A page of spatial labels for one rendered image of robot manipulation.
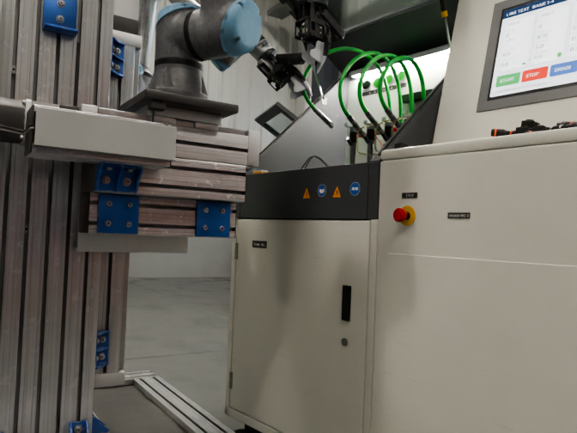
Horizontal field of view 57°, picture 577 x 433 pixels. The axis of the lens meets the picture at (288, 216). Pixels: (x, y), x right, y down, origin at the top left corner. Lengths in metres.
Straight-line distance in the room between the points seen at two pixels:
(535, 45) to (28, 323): 1.46
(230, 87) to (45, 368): 7.97
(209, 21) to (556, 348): 1.00
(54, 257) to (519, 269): 1.05
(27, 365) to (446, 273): 1.00
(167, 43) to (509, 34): 0.95
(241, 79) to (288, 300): 7.68
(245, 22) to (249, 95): 8.03
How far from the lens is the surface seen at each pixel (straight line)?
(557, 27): 1.65
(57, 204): 1.38
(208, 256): 8.69
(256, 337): 1.90
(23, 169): 1.37
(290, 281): 1.74
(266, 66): 1.94
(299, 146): 2.17
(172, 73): 1.31
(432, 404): 1.42
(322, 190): 1.64
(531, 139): 1.27
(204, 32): 1.28
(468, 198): 1.32
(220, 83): 9.09
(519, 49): 1.67
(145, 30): 2.00
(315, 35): 1.67
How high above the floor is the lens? 0.74
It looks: 2 degrees up
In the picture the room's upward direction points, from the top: 2 degrees clockwise
